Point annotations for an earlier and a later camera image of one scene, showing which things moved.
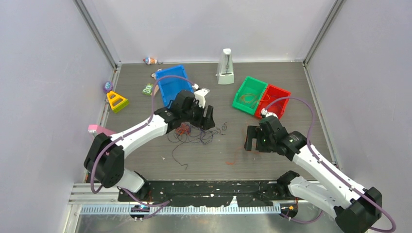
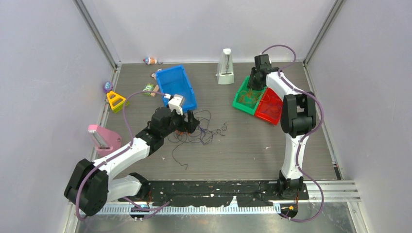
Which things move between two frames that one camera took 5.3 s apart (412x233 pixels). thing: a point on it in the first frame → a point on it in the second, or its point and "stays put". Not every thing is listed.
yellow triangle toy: x=117 y=102 stays put
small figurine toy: x=149 y=61 stays put
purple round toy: x=108 y=87 stays put
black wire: x=200 y=135 stays put
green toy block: x=147 y=90 stays put
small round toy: x=153 y=74 stays put
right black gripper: x=255 y=132 → x=250 y=84
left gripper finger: x=210 y=122 → x=193 y=122
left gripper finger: x=204 y=120 → x=190 y=126
